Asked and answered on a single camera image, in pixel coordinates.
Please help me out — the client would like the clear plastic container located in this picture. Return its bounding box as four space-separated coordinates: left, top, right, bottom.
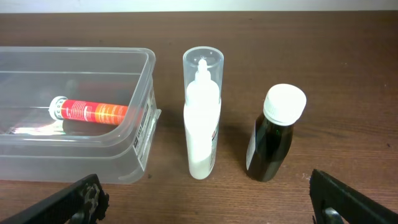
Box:
1 47 160 184

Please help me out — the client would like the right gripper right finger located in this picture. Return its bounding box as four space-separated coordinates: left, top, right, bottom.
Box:
309 169 397 224

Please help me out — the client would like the orange tablet tube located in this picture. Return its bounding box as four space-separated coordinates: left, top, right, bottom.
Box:
49 96 128 126

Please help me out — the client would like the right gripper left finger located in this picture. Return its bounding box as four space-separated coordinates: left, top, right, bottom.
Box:
1 174 109 224

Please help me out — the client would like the dark bottle white cap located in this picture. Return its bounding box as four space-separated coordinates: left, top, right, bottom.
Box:
246 83 307 182

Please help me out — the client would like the white bottle clear cap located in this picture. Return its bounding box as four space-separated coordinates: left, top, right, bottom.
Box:
183 46 224 180

